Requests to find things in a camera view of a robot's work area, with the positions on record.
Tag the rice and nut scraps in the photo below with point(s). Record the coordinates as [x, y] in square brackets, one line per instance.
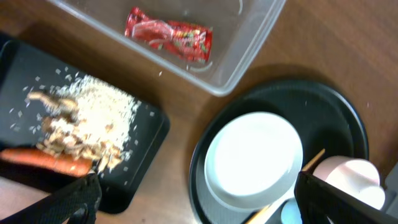
[87, 118]

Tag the wooden chopstick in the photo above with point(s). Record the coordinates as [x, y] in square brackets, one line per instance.
[264, 215]

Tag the red snack wrapper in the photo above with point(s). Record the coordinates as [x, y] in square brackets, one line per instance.
[190, 42]

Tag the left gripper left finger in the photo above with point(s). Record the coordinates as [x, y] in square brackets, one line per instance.
[78, 202]

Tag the clear plastic bin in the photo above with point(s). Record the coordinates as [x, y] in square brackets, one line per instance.
[239, 30]

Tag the orange carrot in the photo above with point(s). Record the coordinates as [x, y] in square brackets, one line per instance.
[64, 164]

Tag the pink bowl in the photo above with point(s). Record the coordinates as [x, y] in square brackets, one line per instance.
[358, 178]

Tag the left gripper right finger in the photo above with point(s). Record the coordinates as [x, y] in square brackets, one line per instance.
[320, 202]

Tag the round black tray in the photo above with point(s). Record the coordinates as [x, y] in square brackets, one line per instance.
[323, 118]

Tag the light blue cup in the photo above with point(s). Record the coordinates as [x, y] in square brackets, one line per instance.
[290, 213]

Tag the grey plate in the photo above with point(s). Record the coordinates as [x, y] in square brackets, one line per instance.
[253, 161]

